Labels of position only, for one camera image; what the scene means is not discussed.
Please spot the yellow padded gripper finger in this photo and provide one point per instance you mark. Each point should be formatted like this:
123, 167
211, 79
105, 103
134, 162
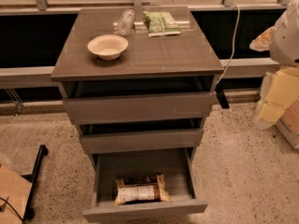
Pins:
278, 91

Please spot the brown chip bag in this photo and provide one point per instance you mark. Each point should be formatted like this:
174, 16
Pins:
149, 188

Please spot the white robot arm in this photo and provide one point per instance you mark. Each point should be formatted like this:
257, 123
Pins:
282, 39

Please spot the grey top drawer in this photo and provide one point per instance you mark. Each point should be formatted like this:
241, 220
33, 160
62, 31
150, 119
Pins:
139, 107

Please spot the grey middle drawer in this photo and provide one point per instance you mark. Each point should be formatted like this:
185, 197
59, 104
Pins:
123, 142

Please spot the green chip bag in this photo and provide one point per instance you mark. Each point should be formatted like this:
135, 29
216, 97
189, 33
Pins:
161, 23

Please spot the grey drawer cabinet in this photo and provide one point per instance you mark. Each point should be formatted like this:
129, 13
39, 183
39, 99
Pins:
150, 65

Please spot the grey open bottom drawer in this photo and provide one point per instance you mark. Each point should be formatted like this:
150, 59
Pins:
176, 166

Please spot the cardboard box right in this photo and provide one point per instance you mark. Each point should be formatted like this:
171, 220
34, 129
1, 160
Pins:
288, 124

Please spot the cardboard box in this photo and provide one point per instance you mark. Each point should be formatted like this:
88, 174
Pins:
288, 124
15, 190

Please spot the clear plastic bottle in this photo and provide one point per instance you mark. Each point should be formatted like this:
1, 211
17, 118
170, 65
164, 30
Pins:
125, 23

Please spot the white bowl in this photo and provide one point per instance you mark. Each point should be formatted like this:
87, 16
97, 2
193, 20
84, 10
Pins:
108, 47

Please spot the cardboard box left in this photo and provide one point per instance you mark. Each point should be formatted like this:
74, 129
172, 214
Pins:
15, 190

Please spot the grey window rail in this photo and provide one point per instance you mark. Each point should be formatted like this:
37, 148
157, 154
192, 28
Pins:
35, 77

